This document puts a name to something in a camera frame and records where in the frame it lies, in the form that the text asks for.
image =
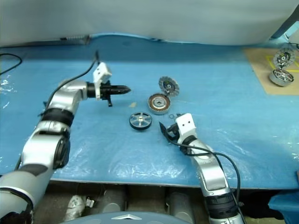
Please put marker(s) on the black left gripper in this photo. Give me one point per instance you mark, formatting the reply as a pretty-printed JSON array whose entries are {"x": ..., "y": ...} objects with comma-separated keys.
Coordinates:
[{"x": 106, "y": 90}]

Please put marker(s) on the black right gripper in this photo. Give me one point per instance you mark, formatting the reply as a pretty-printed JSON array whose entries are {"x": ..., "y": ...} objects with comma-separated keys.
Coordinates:
[{"x": 174, "y": 133}]

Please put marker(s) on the silver spoked rotor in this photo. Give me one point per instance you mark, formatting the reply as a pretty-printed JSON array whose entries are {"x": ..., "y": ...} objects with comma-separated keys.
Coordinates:
[{"x": 140, "y": 121}]

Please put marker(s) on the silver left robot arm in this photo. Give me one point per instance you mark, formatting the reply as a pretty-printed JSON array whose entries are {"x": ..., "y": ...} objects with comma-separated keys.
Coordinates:
[{"x": 63, "y": 93}]

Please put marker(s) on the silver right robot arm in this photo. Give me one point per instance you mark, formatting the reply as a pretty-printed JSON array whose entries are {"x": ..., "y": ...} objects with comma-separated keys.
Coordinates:
[{"x": 210, "y": 172}]

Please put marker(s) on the round silver motor housing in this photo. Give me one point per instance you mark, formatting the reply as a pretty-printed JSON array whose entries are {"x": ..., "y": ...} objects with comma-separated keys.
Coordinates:
[
  {"x": 280, "y": 78},
  {"x": 160, "y": 104}
]

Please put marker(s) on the small metal washer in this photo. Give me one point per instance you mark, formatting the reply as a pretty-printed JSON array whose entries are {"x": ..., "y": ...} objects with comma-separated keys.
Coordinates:
[{"x": 171, "y": 116}]

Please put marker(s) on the grey rounded cylinder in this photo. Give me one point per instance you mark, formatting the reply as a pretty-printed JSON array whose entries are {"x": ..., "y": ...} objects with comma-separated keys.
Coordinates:
[
  {"x": 181, "y": 205},
  {"x": 114, "y": 203}
]

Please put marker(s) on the blue plastic table cover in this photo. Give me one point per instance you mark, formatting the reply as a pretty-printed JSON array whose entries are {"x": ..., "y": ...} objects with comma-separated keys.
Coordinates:
[{"x": 210, "y": 70}]

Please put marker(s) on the white backdrop sheet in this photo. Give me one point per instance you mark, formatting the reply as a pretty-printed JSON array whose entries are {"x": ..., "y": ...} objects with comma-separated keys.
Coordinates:
[{"x": 149, "y": 16}]

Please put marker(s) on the grey robot torso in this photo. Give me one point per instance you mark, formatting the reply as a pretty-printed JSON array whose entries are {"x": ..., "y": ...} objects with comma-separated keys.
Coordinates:
[{"x": 126, "y": 218}]

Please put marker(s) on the small white connector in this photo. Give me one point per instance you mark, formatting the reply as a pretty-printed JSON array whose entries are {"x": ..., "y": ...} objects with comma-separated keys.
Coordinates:
[{"x": 89, "y": 202}]

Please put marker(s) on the brown cardboard mat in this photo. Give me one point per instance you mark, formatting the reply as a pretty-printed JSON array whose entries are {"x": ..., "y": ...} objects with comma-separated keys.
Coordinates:
[{"x": 259, "y": 72}]

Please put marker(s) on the blue crumpled sheet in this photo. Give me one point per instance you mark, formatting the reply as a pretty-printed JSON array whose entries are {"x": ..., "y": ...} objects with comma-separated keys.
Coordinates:
[{"x": 283, "y": 206}]

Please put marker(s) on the grey metal stand leg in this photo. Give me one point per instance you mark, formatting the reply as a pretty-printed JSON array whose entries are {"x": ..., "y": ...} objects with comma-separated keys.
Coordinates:
[{"x": 286, "y": 23}]

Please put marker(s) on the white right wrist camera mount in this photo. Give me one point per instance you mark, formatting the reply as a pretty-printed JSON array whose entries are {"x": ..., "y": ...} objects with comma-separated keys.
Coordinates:
[{"x": 185, "y": 124}]

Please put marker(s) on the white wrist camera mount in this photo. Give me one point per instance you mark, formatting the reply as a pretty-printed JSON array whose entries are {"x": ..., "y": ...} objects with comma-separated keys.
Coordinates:
[
  {"x": 102, "y": 71},
  {"x": 185, "y": 124}
]

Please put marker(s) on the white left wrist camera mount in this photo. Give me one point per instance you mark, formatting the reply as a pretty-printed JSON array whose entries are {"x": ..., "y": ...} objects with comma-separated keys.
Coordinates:
[{"x": 102, "y": 71}]

